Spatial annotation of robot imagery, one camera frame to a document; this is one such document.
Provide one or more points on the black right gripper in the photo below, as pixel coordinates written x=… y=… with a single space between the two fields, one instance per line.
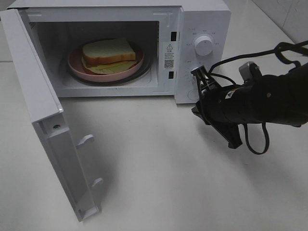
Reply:
x=207 y=107

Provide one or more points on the round white door button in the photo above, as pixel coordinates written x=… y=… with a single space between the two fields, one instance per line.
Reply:
x=193 y=95

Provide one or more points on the white timer knob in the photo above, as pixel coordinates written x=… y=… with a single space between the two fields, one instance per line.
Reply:
x=193 y=77

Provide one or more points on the toy sandwich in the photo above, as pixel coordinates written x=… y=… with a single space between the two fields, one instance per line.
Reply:
x=106 y=57

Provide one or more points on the pink plate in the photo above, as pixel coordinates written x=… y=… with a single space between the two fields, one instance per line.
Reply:
x=78 y=51

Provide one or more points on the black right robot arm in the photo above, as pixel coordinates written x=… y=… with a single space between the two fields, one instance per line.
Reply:
x=261 y=99

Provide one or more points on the upper white power knob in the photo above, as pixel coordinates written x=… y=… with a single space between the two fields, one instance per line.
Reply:
x=203 y=45

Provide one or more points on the white microwave oven body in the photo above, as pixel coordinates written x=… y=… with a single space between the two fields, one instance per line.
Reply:
x=165 y=29

